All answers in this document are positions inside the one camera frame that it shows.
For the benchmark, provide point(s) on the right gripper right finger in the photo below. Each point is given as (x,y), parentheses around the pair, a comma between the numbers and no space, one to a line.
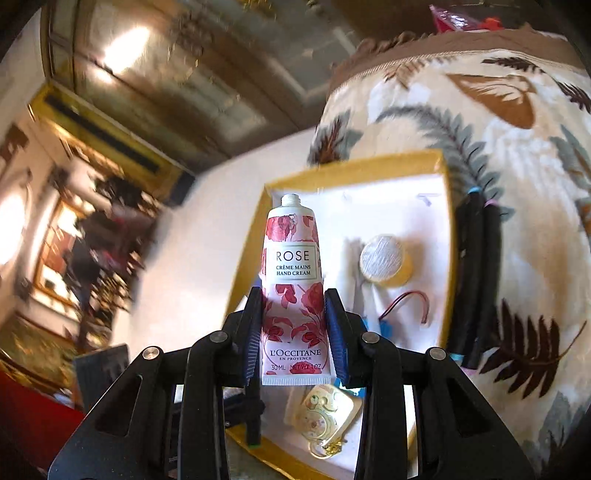
(459,434)

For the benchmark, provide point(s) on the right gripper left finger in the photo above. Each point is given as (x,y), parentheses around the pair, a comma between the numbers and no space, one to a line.
(167,411)

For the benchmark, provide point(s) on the yellow cartoon keychain toy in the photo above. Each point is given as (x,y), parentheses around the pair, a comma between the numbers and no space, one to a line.
(323,418)

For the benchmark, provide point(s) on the rose hand cream tube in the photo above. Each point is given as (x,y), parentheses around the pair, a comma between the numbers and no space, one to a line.
(294,344)

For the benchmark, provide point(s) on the yellow cream jar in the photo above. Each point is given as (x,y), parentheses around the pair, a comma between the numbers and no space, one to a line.
(385,261)

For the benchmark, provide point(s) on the black marker pens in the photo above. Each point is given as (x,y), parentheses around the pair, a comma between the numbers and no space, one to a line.
(480,249)

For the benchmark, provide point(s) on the white box with yellow tape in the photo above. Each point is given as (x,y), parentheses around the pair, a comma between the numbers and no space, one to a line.
(407,196)

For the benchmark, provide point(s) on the floral leaf blanket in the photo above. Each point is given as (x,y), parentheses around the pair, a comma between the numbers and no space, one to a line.
(510,110)

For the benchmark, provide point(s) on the pink plastic bag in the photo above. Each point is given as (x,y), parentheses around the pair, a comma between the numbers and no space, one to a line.
(447,21)

